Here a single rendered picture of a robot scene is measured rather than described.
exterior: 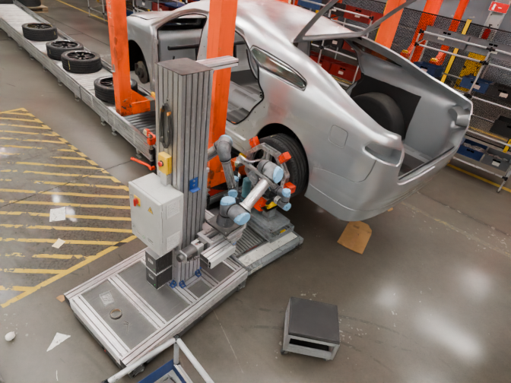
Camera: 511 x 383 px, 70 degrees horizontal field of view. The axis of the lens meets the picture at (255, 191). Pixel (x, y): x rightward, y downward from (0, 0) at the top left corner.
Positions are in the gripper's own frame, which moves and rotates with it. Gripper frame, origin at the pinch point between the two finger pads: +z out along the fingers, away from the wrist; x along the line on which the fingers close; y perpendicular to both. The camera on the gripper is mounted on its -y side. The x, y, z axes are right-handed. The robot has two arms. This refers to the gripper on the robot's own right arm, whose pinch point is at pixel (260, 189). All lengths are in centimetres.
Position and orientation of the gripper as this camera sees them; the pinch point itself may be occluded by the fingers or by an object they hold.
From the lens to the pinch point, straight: 333.8
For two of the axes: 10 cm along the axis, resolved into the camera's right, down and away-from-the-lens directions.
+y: 1.0, -7.9, -6.0
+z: -6.9, -4.9, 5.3
